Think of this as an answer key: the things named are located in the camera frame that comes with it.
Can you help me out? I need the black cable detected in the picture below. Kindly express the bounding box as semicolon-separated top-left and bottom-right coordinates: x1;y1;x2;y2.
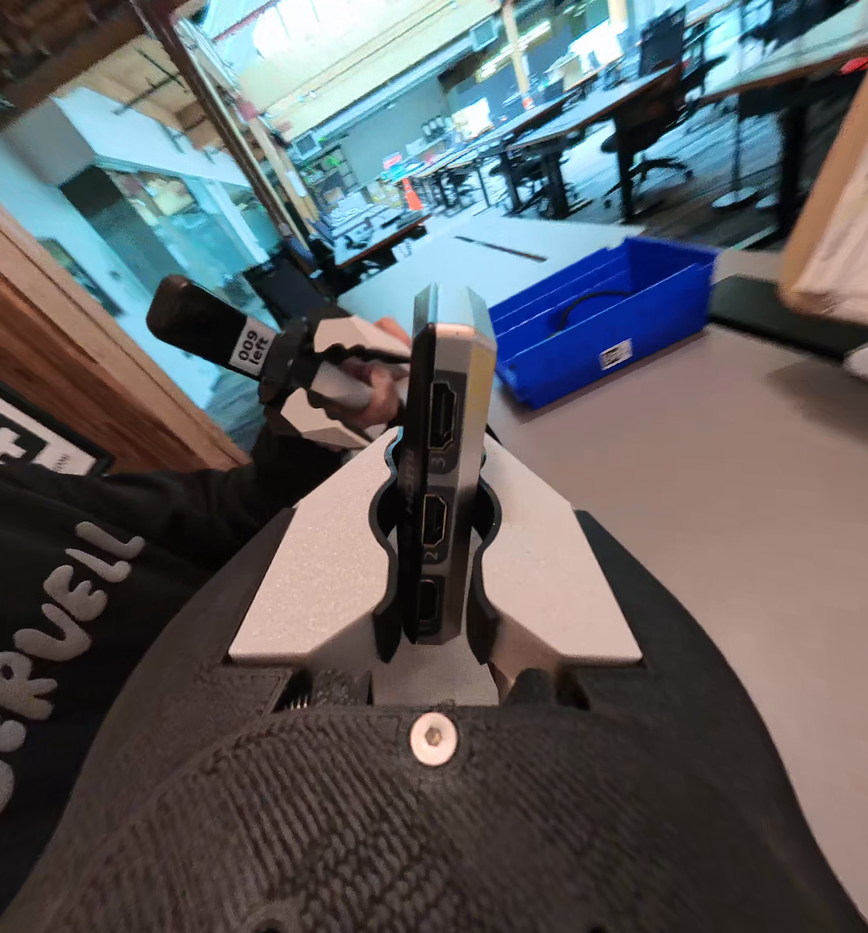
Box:
556;289;636;330

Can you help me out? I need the blue plastic bin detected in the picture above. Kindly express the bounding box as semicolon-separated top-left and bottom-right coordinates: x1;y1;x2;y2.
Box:
488;237;723;409

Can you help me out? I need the black office chair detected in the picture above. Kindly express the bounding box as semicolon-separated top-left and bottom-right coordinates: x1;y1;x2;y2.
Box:
602;11;723;212
243;237;351;319

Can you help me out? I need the person's black printed sweatshirt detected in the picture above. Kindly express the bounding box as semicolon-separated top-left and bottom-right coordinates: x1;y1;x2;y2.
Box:
0;459;293;912

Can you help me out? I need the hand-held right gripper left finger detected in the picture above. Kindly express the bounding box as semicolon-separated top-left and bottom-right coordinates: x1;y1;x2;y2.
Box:
226;429;406;686

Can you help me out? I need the dark wooden post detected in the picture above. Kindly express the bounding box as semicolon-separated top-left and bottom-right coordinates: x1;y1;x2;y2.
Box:
135;0;314;245

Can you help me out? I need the black flat pad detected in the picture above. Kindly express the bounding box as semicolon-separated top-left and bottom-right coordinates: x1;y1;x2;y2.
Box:
710;276;868;360

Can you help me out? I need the framed black white marker poster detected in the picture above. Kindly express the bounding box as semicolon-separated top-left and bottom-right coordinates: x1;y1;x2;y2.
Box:
0;361;116;480

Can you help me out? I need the wooden edged desk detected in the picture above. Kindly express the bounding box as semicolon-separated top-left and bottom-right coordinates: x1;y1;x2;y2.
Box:
696;11;868;228
503;62;686;223
332;210;433;269

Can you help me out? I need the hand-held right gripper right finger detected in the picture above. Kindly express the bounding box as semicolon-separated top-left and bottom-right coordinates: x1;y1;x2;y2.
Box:
476;437;644;679

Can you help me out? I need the wooden wall panel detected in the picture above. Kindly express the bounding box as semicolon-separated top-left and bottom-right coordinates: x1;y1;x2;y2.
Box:
0;175;250;476

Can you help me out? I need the person's left forearm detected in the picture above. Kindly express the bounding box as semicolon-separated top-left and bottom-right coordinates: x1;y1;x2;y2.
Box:
124;421;368;562

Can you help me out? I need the person's left hand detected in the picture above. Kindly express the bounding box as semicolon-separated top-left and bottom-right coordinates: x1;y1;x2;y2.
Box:
361;315;415;432

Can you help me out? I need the dark grey multiport hub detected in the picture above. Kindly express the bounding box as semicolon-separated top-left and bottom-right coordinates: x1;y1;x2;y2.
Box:
396;284;498;646

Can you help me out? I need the wooden document stand with paper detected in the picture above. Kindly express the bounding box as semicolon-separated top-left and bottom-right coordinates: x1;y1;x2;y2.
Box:
778;22;868;316

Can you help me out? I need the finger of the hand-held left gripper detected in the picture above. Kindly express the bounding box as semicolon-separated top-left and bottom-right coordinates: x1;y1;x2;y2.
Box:
278;362;387;450
310;315;413;363

